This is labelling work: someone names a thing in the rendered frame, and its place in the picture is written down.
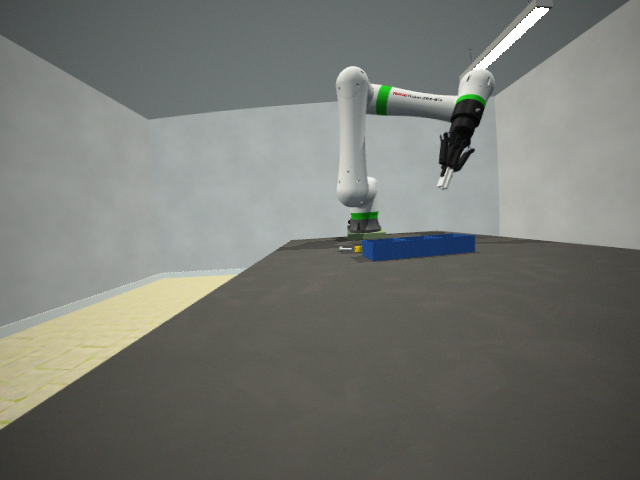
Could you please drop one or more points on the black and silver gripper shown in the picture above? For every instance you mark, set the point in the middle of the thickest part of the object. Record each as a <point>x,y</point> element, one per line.
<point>458,138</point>

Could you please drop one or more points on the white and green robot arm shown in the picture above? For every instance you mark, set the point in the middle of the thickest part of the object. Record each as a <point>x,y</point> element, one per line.
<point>355,92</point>

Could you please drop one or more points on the blue three-compartment bin rack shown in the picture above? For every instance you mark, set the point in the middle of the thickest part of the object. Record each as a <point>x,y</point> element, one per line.
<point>418,246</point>

